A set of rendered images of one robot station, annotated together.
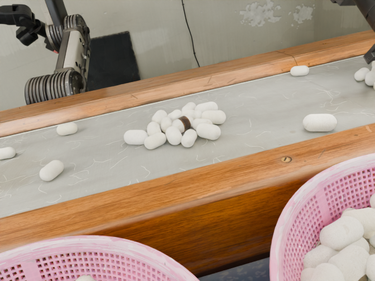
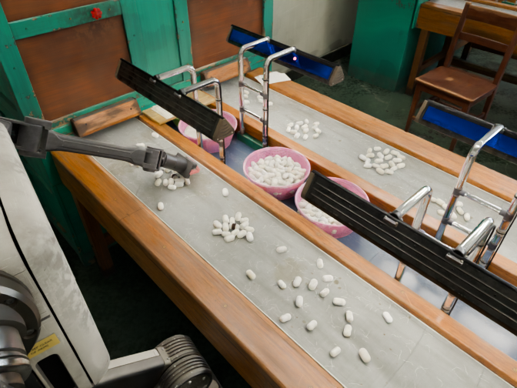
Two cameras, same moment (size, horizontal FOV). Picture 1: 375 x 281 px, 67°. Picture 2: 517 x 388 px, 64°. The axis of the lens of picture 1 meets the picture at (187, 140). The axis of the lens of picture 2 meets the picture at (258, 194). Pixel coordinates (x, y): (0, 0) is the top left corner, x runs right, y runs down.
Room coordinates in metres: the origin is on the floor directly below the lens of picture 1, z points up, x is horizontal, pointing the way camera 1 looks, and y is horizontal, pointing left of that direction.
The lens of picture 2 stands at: (0.92, 0.85, 1.75)
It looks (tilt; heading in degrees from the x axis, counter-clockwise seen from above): 41 degrees down; 233
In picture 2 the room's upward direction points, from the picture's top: straight up
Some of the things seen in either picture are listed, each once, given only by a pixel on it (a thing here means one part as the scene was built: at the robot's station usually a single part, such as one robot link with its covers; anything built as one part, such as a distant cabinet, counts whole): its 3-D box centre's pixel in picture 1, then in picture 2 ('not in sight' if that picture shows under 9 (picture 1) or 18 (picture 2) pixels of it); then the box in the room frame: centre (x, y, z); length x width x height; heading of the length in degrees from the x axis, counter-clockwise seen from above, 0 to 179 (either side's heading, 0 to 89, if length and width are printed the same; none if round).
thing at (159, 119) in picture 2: not in sight; (179, 105); (0.14, -0.81, 0.77); 0.33 x 0.15 x 0.01; 6
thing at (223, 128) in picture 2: not in sight; (168, 94); (0.37, -0.40, 1.08); 0.62 x 0.08 x 0.07; 96
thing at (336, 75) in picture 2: not in sight; (280, 51); (-0.18, -0.46, 1.08); 0.62 x 0.08 x 0.07; 96
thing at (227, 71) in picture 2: not in sight; (226, 71); (-0.20, -0.90, 0.83); 0.30 x 0.06 x 0.07; 6
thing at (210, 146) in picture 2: not in sight; (208, 132); (0.11, -0.60, 0.72); 0.27 x 0.27 x 0.10
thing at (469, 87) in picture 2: not in sight; (458, 81); (-1.86, -0.48, 0.45); 0.44 x 0.43 x 0.91; 93
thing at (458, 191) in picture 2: not in sight; (487, 205); (-0.21, 0.52, 0.90); 0.20 x 0.19 x 0.45; 96
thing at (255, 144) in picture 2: not in sight; (266, 96); (-0.10, -0.44, 0.90); 0.20 x 0.19 x 0.45; 96
